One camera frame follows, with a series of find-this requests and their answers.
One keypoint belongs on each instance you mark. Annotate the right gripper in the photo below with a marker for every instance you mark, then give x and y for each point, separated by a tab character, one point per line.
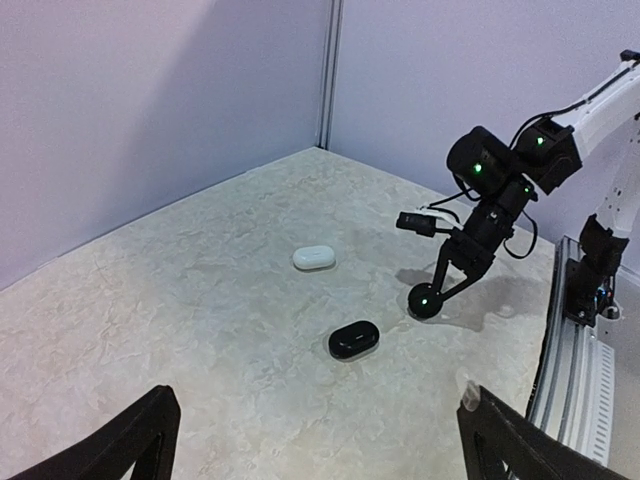
471	250

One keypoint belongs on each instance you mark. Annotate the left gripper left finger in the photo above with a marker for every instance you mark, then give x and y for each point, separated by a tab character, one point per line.
141	440

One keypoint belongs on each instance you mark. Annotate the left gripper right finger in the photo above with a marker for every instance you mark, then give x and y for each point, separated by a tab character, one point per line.
498	443

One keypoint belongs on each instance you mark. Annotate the round black case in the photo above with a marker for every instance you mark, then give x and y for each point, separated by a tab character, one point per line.
424	301

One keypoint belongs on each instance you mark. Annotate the black earbud charging case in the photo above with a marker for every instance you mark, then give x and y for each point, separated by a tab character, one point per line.
353	339

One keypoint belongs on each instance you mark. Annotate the white earbud charging case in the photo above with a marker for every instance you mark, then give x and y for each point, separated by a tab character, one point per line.
315	257

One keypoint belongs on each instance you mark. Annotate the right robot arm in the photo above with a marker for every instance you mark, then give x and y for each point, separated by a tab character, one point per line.
545	151

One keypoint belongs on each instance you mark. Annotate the aluminium front rail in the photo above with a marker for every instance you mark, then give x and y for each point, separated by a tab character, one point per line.
586	394

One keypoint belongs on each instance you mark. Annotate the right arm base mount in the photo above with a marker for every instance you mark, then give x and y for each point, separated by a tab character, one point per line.
591	280

